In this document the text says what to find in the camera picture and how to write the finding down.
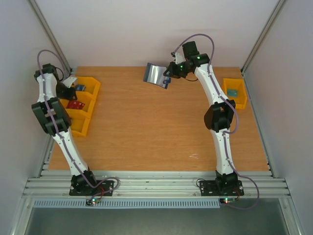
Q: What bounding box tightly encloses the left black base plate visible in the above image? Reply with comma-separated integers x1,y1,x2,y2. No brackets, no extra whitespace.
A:
69,180,116,196

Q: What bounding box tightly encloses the right controller board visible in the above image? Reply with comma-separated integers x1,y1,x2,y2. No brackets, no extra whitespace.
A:
220,198,237,204

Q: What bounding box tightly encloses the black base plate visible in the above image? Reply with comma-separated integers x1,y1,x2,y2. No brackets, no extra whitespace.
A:
197,179,245,197
69,180,116,196

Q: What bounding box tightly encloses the blue card holder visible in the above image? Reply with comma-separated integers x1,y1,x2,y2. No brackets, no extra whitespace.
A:
143,63,169,89

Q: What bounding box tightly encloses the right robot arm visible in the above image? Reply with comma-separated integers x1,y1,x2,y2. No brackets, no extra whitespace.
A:
164,41,244,195

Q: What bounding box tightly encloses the blue card in bin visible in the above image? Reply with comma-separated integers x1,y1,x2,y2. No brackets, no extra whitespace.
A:
75,84,86,92

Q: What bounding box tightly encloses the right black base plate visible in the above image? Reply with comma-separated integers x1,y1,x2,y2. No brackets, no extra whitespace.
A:
197,179,245,197

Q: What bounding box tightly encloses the yellow bin near left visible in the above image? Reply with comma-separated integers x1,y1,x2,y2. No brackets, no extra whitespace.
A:
69,113,90,137

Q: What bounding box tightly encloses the yellow bin right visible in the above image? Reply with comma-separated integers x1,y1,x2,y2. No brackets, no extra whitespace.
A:
222,78,247,109

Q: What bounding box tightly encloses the grey slotted cable duct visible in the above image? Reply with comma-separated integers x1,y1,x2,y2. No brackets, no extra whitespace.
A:
33,198,220,209

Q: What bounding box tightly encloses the yellow bin middle left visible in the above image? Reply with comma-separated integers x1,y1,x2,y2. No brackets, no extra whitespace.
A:
60,92,96,118

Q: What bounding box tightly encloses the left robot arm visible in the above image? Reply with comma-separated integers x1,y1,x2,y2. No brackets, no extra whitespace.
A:
31,64,99,195

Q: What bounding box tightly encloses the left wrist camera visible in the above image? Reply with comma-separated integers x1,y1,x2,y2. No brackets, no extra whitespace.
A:
62,76,78,88

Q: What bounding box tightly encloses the red card in bin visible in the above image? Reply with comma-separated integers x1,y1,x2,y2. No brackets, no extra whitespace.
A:
66,100,85,110

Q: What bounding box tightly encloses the teal card in bin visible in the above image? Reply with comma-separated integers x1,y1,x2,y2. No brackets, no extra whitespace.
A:
227,89,238,98

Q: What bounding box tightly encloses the controller board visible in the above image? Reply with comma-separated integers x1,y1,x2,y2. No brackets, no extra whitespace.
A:
86,198,101,206
220,198,237,204

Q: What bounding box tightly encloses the left controller board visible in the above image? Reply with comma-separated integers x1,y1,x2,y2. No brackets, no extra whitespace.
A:
86,198,101,206

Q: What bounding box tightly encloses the yellow bin far left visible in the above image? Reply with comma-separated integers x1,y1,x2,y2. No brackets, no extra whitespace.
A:
76,76,101,99

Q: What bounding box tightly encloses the yellow bin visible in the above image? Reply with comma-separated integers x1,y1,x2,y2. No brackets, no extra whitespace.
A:
60,92,96,118
222,78,247,109
76,76,101,99
69,113,90,137

